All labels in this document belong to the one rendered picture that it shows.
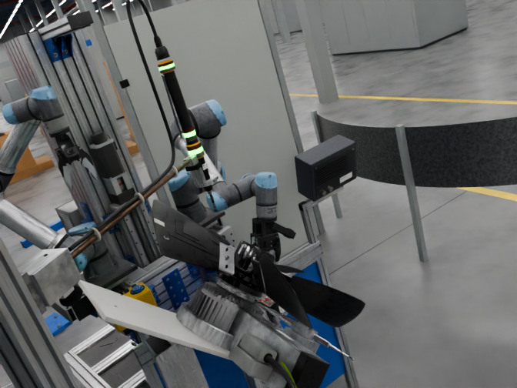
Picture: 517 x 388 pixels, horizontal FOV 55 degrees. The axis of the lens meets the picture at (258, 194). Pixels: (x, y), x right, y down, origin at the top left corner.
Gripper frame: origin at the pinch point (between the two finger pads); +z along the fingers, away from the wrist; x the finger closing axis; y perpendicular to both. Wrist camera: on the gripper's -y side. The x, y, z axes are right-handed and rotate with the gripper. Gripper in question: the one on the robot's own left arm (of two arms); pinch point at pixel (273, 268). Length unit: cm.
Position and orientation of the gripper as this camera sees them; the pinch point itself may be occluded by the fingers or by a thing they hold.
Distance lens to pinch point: 183.4
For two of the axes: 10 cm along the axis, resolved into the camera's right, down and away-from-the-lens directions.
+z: 0.3, 9.8, 2.1
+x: 5.3, 1.6, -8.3
